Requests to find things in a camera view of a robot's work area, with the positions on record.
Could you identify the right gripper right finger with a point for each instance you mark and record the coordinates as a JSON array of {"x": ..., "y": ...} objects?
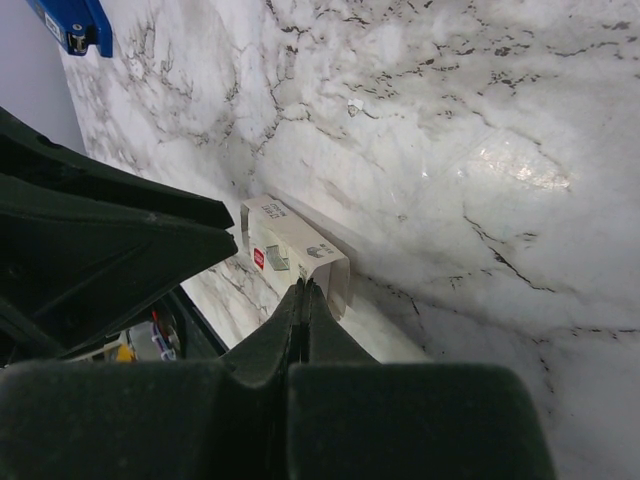
[{"x": 351, "y": 417}]

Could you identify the white staple box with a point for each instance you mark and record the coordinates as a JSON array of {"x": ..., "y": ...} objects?
[{"x": 284, "y": 249}]

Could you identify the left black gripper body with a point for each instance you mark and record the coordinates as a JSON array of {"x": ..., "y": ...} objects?
[{"x": 85, "y": 246}]

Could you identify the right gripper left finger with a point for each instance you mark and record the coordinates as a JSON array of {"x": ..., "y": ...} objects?
[{"x": 217, "y": 418}]

